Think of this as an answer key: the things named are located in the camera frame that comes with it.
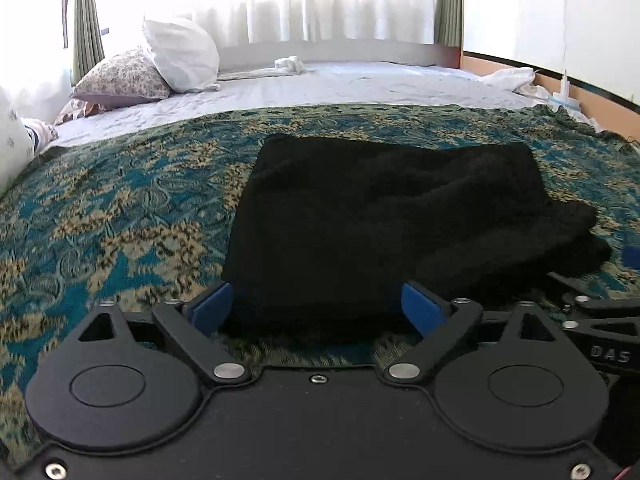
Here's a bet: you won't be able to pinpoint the green curtain left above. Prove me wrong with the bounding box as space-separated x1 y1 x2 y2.
72 0 104 86

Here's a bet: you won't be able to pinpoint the green curtain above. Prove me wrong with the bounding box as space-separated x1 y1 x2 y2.
434 0 464 49
72 0 104 86

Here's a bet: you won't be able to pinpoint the green curtain right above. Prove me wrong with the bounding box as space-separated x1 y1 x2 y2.
434 0 464 49

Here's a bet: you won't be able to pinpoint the floral grey pillow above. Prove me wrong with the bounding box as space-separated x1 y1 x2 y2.
72 49 171 110

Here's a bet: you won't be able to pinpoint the blue striped cushion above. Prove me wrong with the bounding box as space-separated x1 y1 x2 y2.
21 117 58 155

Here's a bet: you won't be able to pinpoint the small white cloth bundle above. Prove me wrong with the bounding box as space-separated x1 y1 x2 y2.
274 55 305 75

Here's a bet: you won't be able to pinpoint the crumpled white cloth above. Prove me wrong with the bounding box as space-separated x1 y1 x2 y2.
480 67 551 101

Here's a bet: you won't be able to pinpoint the white pillow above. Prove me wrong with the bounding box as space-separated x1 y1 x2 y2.
142 18 220 93

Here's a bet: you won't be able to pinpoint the leaf print folded duvet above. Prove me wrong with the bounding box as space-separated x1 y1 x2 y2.
0 89 35 196

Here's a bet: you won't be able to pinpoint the teal paisley bedspread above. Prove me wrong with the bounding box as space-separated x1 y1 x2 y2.
1 104 639 466

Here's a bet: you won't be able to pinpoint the white bed sheet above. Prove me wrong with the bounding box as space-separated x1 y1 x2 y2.
50 63 537 148

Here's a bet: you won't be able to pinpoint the black pants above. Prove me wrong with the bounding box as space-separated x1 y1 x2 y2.
221 134 612 345

